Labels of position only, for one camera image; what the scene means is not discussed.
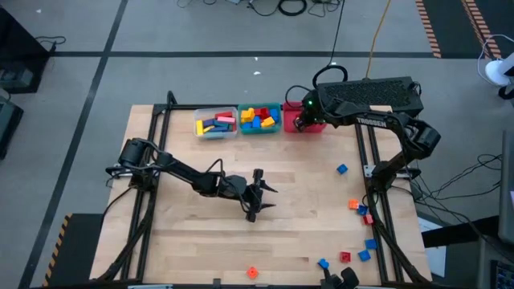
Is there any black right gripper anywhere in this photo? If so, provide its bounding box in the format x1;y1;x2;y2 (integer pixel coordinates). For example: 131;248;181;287
295;90;325;133

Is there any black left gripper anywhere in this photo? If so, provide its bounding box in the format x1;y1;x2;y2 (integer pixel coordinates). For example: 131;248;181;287
218;169;279;223

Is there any red plastic bin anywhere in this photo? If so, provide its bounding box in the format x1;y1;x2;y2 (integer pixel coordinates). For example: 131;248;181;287
283;101;328;134

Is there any teal plastic bin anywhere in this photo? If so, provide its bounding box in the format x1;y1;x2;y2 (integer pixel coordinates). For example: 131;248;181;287
237;103;283;136

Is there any black computer case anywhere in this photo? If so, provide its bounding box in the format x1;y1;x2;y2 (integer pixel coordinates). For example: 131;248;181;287
312;75;425;120

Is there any clear plastic bin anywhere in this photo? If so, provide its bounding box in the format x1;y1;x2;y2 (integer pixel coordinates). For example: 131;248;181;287
194;106;239;140

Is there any black rounded device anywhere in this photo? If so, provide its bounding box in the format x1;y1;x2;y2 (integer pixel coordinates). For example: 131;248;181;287
320;267;361;289

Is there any black orange-striped floor mat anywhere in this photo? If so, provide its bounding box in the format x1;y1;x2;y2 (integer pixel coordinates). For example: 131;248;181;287
414;0;514;60

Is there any black hazard-striped floor mat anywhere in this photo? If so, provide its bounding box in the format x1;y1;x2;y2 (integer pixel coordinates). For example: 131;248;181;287
42;212;106;288

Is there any white paper sheet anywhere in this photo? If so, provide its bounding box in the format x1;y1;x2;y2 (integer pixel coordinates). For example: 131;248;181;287
417;216;447;267

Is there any black flat board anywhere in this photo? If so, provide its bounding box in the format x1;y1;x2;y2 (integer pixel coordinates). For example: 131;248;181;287
421;215;501;249

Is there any white round device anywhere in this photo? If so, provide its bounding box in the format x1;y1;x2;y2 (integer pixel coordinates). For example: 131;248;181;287
476;34;514;100

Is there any black keyboard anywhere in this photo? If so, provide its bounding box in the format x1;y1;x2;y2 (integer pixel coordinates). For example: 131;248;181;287
490;259;514;289

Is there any grey equipment box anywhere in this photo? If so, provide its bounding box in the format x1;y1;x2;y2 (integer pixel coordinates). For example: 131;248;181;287
0;90;25;161

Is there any black cabinet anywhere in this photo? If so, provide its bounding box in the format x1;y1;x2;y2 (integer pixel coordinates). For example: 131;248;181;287
0;6;52;96

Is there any black hanging cable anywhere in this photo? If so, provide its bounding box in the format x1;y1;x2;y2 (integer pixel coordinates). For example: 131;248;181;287
312;0;349;92

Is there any coiled black cable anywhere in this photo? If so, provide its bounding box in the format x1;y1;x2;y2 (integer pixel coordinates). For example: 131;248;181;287
278;0;308;18

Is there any yellow hanging cable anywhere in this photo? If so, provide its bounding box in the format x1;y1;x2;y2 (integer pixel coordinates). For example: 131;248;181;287
364;0;393;79

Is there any black aluminium table frame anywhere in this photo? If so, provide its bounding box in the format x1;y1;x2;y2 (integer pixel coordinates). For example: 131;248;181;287
90;90;433;284

